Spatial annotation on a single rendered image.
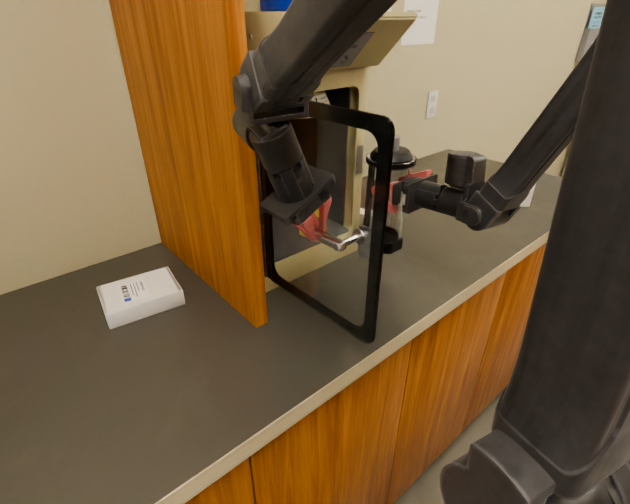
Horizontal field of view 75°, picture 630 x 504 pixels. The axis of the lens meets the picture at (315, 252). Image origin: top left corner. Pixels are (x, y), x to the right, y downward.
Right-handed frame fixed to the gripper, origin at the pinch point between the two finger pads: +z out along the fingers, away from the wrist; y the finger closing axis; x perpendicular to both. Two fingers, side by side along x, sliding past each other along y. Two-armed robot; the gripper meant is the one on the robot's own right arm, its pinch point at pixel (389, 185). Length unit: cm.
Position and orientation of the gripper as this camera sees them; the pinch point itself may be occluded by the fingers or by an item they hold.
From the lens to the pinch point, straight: 96.0
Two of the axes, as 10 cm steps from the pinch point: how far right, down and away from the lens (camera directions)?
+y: -7.6, 3.3, -5.6
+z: -6.5, -3.1, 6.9
